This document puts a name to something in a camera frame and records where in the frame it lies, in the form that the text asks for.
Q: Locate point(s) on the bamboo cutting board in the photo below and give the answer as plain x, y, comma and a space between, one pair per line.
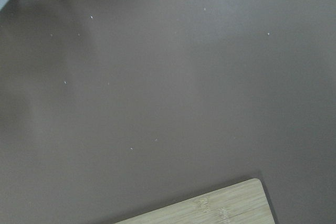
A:
245, 202

